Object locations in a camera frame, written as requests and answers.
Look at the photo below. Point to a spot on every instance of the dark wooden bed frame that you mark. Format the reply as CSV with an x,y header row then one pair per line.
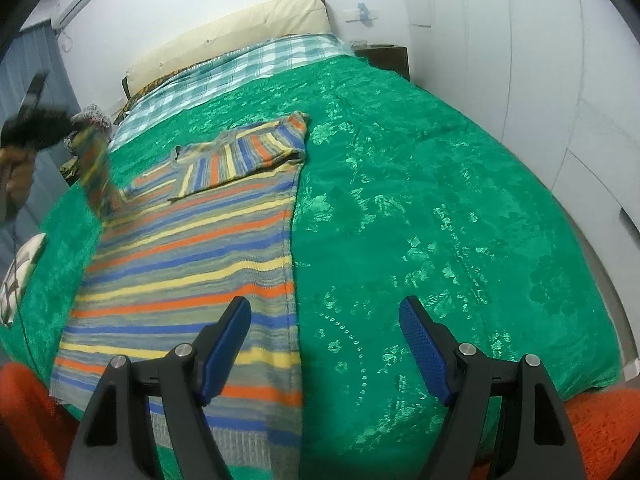
x,y
126,89

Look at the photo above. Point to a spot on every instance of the white wall socket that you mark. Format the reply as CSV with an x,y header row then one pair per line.
x,y
357,16

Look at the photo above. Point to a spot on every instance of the cream headboard cushion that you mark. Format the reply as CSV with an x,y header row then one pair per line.
x,y
240,30

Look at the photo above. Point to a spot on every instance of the dark wooden nightstand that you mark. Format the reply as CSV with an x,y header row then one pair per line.
x,y
390,60

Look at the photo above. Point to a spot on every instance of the striped knitted sweater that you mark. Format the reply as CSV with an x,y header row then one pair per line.
x,y
200,240

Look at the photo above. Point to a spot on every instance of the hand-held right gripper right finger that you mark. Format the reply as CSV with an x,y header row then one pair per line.
x,y
425,350

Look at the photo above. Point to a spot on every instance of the geometric patterned cushion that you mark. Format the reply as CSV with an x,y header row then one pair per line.
x,y
20,270

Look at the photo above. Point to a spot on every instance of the person's left hand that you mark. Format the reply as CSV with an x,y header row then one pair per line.
x,y
17,175

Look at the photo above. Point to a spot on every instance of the blue-grey curtain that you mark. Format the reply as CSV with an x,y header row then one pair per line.
x,y
50,60

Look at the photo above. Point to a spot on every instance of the orange knitted cloth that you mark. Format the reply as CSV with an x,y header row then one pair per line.
x,y
25,420

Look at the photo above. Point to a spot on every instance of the yellow patterned pillow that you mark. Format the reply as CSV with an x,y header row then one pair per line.
x,y
165,80

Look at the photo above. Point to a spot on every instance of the white wardrobe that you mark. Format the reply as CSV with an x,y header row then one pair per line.
x,y
525,60

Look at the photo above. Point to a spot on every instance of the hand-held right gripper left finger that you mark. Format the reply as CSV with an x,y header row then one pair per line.
x,y
227,345

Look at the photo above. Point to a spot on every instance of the green floral bedspread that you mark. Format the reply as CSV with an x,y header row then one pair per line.
x,y
425,185

